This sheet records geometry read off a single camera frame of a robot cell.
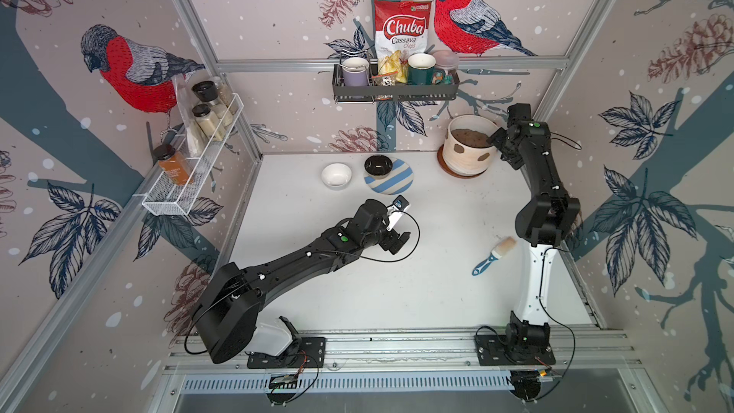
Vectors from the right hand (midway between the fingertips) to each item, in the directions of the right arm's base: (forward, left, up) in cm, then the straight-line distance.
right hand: (495, 145), depth 99 cm
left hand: (-30, +34, 0) cm, 45 cm away
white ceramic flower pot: (-1, +10, -2) cm, 10 cm away
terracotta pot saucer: (+3, +15, -16) cm, 22 cm away
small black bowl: (+1, +42, -13) cm, 44 cm away
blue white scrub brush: (-33, +1, -16) cm, 36 cm away
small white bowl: (-3, +58, -15) cm, 60 cm away
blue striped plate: (-3, +34, -17) cm, 38 cm away
